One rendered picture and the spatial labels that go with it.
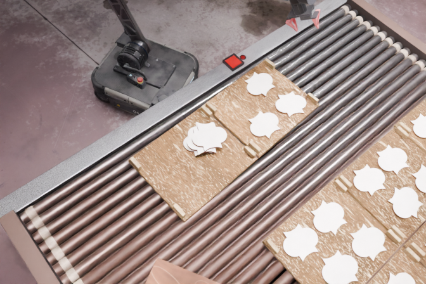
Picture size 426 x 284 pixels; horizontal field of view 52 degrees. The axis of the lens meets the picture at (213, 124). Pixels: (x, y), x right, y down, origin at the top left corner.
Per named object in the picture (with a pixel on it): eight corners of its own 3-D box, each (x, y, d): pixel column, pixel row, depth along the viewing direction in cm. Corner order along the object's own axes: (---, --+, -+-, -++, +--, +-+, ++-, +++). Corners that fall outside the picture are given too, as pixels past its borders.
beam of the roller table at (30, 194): (-5, 211, 169) (-10, 205, 164) (338, -3, 251) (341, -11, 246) (6, 227, 166) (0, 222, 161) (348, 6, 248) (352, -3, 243)
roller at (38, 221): (26, 226, 165) (23, 222, 161) (350, 13, 242) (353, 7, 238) (33, 236, 163) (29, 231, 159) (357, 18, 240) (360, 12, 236)
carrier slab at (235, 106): (202, 106, 195) (203, 104, 194) (264, 61, 212) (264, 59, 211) (258, 158, 183) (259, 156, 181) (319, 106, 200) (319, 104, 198)
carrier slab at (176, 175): (128, 161, 177) (127, 160, 176) (201, 108, 194) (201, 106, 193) (184, 222, 165) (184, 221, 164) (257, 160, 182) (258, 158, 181)
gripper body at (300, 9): (311, 17, 180) (305, 2, 175) (288, 20, 186) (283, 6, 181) (315, 7, 183) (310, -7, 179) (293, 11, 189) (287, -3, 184)
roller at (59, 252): (46, 257, 159) (43, 253, 155) (371, 29, 236) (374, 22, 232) (53, 267, 157) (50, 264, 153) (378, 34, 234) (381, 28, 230)
